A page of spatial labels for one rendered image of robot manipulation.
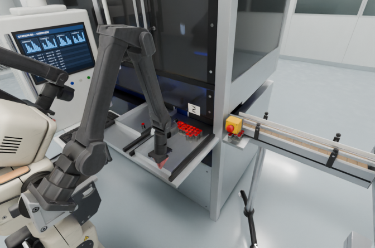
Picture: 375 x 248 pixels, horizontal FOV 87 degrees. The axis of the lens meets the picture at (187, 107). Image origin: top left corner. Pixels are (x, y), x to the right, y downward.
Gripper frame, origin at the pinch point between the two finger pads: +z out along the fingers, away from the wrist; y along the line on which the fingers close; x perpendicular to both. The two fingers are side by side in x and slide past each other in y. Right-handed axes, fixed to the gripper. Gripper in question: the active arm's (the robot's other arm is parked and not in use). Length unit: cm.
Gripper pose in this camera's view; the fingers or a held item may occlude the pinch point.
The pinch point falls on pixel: (159, 166)
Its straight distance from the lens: 100.7
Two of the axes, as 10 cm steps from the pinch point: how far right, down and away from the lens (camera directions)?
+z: -0.7, 9.2, 4.0
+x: -8.1, -2.8, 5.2
